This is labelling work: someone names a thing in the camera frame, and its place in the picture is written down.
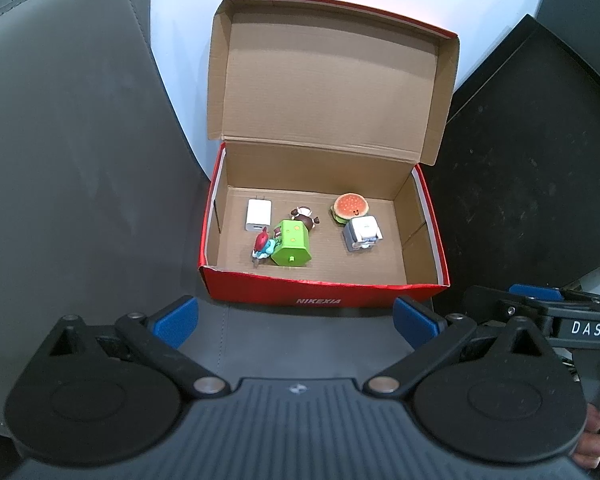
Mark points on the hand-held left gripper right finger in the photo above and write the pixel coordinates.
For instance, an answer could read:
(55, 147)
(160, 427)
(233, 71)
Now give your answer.
(415, 320)

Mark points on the person's right hand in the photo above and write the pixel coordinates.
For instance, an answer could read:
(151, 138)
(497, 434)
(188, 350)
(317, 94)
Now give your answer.
(595, 440)

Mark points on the hamburger toy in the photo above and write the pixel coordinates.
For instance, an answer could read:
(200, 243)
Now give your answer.
(350, 207)

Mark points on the blue figurine with red hat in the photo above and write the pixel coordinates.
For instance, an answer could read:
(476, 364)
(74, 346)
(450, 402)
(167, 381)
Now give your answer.
(262, 247)

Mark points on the red cardboard shoe box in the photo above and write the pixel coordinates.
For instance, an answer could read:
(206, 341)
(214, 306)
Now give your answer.
(330, 110)

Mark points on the brown cow figurine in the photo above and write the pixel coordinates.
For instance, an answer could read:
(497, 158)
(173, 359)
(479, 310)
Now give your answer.
(305, 217)

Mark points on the grey white cube charger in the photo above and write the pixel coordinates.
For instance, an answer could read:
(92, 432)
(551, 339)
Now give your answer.
(362, 235)

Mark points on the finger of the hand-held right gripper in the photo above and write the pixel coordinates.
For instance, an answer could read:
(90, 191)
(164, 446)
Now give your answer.
(535, 291)
(495, 305)

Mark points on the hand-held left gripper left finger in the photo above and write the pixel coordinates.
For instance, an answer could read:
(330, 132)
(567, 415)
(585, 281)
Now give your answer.
(175, 320)

